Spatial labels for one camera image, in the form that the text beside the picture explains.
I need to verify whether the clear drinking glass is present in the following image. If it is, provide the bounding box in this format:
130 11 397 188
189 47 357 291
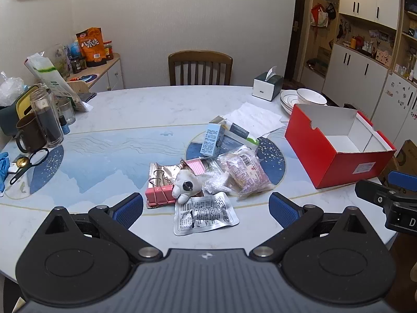
57 98 76 125

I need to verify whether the blue glove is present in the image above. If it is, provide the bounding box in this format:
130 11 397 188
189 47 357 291
0 152 15 193

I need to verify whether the pink striped pack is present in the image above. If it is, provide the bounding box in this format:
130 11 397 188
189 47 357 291
181 157 206 177

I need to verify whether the crumpled clear plastic bag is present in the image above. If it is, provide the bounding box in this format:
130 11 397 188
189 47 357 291
0 72 27 106

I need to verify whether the glass bottle with dark liquid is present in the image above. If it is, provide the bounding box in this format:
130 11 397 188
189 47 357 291
30 87 64 148

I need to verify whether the dark brown mug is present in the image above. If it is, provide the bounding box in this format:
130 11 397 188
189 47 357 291
15 112 46 154

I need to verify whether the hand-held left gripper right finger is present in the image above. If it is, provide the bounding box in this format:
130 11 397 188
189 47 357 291
249 192 373 262

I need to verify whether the red cardboard box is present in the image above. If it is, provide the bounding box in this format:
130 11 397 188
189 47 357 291
285 103 397 190

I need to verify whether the white paper napkin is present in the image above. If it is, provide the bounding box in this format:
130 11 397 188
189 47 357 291
222 102 287 137

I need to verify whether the brown cardboard box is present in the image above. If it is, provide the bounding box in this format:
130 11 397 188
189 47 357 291
389 140 417 175

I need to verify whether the orange snack bag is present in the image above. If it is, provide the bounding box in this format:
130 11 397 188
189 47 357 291
76 27 107 68

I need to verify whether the teal container with yellow lid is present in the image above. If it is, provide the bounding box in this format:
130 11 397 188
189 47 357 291
0 85 41 137

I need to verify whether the white green plastic package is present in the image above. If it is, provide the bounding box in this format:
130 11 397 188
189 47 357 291
24 52 90 113

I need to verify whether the silver foil sachet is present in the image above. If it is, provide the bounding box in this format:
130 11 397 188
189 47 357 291
174 192 240 236

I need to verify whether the white plate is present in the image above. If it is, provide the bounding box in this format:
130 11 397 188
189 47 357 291
281 99 303 115
279 89 304 107

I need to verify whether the pink binder clip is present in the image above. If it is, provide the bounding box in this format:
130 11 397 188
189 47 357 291
145 170 176 207

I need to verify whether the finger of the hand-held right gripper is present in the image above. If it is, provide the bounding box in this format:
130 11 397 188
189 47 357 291
388 170 417 190
355 179 401 215

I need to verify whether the white side cabinet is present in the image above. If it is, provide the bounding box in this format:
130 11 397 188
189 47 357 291
67 53 125 92

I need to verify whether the white plush toy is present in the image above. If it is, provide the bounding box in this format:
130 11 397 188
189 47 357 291
172 168 203 204

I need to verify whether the light blue carton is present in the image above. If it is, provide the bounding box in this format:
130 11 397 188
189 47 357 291
200 123 226 158

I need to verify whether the dark glass jar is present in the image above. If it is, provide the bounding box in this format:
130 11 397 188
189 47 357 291
70 57 87 74

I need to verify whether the gold spoon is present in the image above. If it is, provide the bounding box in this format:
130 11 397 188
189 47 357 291
10 157 30 172

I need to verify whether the white bowl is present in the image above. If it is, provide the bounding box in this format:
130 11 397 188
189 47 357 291
296 88 328 106

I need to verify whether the brown wooden chair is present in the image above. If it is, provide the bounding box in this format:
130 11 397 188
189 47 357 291
168 51 233 87

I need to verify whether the white wooden cabinet unit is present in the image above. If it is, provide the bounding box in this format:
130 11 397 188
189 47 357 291
303 0 417 151

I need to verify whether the red hanging bag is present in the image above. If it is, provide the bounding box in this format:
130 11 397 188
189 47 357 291
310 4 328 27

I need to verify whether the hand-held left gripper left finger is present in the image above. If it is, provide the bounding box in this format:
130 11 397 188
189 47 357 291
44 192 163 262

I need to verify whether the dark wooden door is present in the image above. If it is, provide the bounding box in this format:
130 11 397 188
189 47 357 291
287 0 316 82

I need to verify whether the white fridge with magnets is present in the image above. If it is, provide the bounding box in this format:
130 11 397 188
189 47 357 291
375 70 417 144

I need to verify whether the clear bag with white contents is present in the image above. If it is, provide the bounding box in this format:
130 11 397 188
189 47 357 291
218 147 276 199

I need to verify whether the gold foil packet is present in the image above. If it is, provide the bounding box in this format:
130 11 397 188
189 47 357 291
147 162 188 190

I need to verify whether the green white tissue box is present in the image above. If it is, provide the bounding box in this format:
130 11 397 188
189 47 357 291
252 66 285 101

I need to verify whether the black magnifying glass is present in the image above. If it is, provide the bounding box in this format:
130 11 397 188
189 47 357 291
10 148 49 186

